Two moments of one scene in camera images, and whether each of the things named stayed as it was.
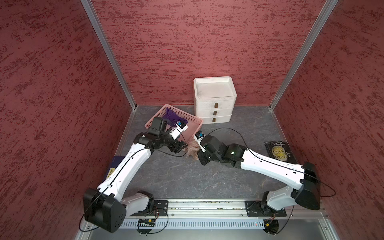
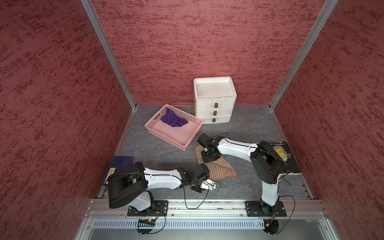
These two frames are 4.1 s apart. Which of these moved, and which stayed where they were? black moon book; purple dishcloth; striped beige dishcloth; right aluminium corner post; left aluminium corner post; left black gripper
Moved: left black gripper; striped beige dishcloth
Stayed: black moon book; right aluminium corner post; purple dishcloth; left aluminium corner post
